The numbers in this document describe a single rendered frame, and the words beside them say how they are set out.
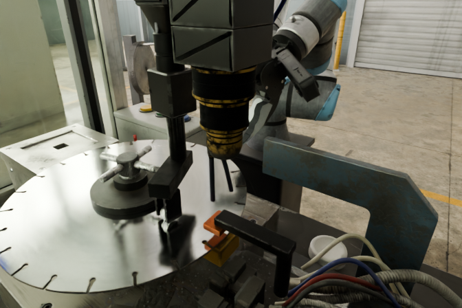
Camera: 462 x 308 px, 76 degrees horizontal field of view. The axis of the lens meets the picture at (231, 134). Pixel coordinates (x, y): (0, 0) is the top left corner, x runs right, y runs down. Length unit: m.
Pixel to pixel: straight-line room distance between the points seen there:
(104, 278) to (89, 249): 0.05
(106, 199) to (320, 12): 0.49
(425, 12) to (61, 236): 5.99
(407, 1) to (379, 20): 0.48
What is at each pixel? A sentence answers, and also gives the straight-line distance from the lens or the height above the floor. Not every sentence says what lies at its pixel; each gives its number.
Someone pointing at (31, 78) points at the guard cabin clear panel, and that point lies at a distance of 0.85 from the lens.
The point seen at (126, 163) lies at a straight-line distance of 0.42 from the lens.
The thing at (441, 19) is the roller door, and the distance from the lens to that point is 6.11.
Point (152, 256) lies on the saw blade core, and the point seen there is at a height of 0.95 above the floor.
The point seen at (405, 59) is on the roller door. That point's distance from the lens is 6.18.
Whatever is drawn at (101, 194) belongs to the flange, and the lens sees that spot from 0.44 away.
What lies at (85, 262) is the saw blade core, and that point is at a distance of 0.37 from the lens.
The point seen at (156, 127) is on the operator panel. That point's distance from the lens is 0.80.
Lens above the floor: 1.20
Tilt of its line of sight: 25 degrees down
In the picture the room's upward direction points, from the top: straight up
